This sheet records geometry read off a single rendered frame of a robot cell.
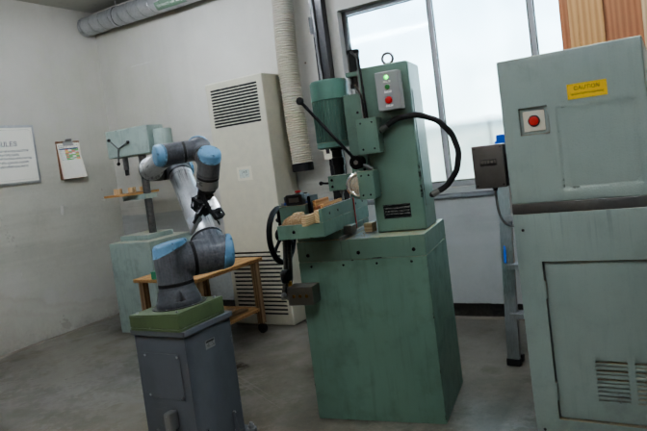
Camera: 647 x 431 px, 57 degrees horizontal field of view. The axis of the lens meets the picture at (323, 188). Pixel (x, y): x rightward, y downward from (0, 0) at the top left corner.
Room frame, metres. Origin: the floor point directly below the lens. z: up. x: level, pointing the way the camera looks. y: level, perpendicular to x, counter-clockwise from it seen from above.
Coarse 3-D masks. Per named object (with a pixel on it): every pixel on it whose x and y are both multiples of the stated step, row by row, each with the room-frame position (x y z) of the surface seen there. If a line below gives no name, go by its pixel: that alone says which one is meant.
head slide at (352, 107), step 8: (344, 96) 2.66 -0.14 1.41; (352, 96) 2.64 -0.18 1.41; (344, 104) 2.66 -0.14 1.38; (352, 104) 2.65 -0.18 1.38; (360, 104) 2.63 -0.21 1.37; (352, 112) 2.65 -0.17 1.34; (360, 112) 2.63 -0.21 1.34; (352, 120) 2.65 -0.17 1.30; (352, 128) 2.65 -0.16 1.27; (352, 136) 2.65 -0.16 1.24; (352, 144) 2.65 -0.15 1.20; (352, 152) 2.66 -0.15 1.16; (352, 168) 2.66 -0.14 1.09; (360, 168) 2.65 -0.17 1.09
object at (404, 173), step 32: (384, 64) 2.54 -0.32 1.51; (416, 64) 2.68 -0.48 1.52; (416, 96) 2.59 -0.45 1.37; (416, 128) 2.53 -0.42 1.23; (384, 160) 2.56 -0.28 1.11; (416, 160) 2.51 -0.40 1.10; (384, 192) 2.57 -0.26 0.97; (416, 192) 2.52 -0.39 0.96; (384, 224) 2.58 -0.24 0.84; (416, 224) 2.52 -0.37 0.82
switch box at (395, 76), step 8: (384, 72) 2.48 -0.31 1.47; (392, 72) 2.47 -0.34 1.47; (400, 72) 2.50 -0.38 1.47; (376, 80) 2.50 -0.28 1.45; (384, 80) 2.48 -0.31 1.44; (392, 80) 2.47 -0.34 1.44; (400, 80) 2.48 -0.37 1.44; (376, 88) 2.50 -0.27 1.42; (384, 88) 2.48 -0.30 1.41; (392, 88) 2.47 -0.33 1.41; (400, 88) 2.47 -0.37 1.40; (384, 96) 2.49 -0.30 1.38; (392, 96) 2.47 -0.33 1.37; (400, 96) 2.46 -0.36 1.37; (384, 104) 2.49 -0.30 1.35; (400, 104) 2.46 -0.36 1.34
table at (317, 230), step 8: (360, 208) 2.83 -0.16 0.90; (344, 216) 2.62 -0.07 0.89; (352, 216) 2.72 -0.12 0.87; (360, 216) 2.82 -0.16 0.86; (296, 224) 2.44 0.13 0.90; (312, 224) 2.40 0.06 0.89; (320, 224) 2.39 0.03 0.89; (328, 224) 2.44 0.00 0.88; (336, 224) 2.52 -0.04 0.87; (344, 224) 2.60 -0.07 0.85; (280, 232) 2.46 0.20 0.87; (288, 232) 2.45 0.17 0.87; (296, 232) 2.43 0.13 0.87; (304, 232) 2.42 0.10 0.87; (312, 232) 2.41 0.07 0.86; (320, 232) 2.39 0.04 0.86; (328, 232) 2.43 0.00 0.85; (280, 240) 2.46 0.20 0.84
